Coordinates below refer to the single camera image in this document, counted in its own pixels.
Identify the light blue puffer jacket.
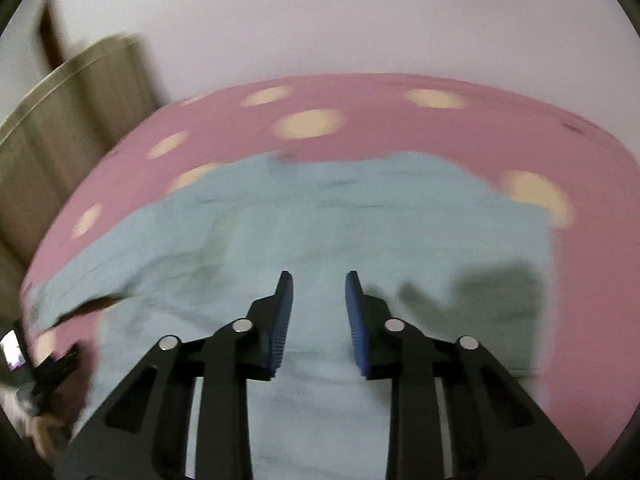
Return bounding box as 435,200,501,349
30,153,552,479

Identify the person's left hand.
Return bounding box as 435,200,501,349
28,359,93,466

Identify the striped brown curtain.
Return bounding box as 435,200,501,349
1,34,160,318

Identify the pink dotted bed sheet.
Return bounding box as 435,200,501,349
23,75,639,479

